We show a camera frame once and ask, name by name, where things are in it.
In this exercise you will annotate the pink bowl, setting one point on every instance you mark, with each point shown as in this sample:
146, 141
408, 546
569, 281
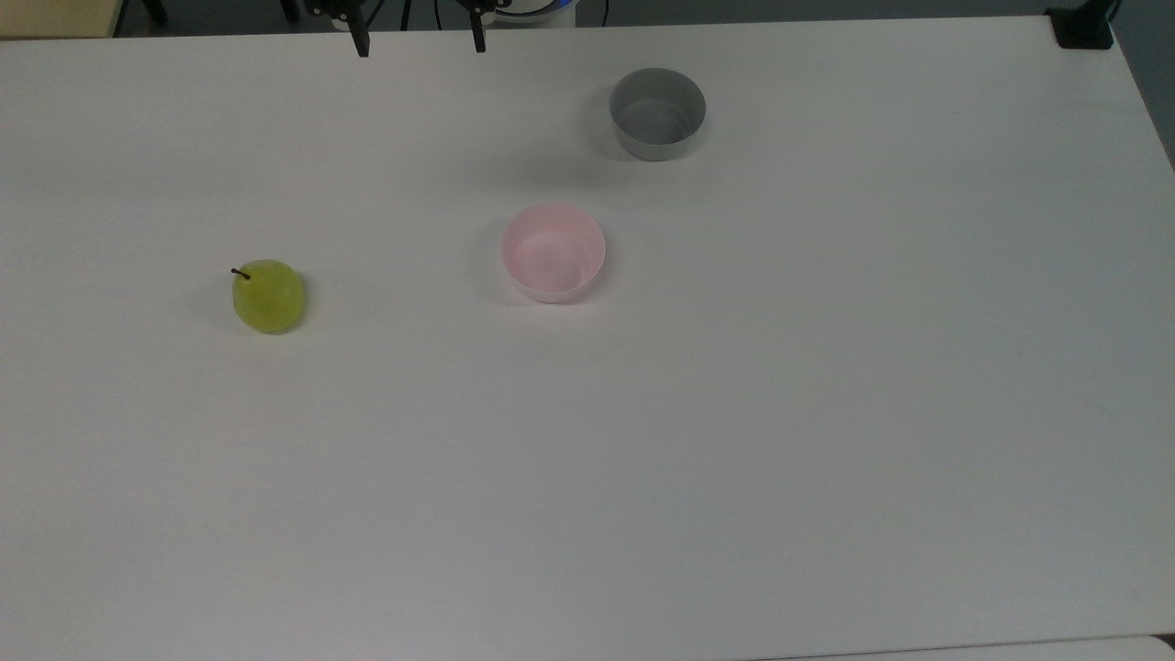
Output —
553, 259

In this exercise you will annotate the grey bowl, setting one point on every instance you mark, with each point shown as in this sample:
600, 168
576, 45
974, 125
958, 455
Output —
657, 115

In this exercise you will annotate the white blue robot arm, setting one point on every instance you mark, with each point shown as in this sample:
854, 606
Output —
531, 9

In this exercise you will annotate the black stand leg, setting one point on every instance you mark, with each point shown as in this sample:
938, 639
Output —
290, 9
154, 9

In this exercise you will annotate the beige furniture panel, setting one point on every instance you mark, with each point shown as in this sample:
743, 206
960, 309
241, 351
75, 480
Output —
55, 16

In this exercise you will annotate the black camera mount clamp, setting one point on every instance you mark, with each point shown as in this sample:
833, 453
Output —
1083, 29

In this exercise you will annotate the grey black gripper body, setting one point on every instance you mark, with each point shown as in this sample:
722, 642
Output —
323, 7

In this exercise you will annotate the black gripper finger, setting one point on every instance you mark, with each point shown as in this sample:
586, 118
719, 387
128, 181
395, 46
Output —
361, 39
477, 35

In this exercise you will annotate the green pear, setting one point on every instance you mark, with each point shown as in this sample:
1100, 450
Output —
268, 298

